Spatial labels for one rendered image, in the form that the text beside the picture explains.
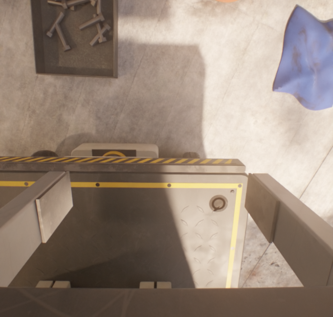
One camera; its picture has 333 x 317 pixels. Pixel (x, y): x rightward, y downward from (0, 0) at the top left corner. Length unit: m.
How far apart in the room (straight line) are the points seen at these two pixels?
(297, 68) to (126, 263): 0.77
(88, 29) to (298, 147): 0.82
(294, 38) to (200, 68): 0.30
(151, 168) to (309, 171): 0.68
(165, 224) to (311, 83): 0.63
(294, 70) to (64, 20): 0.75
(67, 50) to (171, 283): 0.75
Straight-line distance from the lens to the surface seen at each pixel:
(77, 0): 0.84
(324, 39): 0.92
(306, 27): 0.90
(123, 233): 0.59
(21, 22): 0.94
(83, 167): 0.54
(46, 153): 0.82
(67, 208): 0.17
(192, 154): 0.73
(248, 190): 0.17
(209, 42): 0.83
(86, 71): 0.84
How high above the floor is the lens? 0.80
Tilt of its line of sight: 74 degrees down
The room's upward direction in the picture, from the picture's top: 176 degrees clockwise
